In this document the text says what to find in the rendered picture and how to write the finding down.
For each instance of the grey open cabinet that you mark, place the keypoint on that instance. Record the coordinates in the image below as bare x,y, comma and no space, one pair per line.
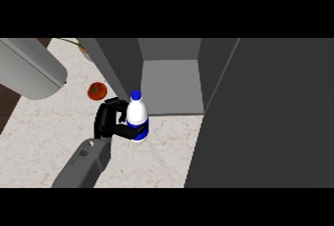
172,88

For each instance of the pale grey rounded cylinder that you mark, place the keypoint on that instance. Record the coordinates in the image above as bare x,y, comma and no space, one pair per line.
30,69

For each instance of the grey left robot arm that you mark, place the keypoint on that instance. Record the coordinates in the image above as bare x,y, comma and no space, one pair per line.
85,164

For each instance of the white blue water bottle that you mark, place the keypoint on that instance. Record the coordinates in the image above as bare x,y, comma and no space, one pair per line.
137,113

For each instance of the red tomato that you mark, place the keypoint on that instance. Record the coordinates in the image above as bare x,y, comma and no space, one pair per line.
97,91

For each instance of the dark grey cabinet door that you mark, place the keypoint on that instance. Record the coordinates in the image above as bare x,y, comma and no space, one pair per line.
270,117

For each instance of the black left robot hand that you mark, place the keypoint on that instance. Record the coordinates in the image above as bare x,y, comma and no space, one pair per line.
103,120

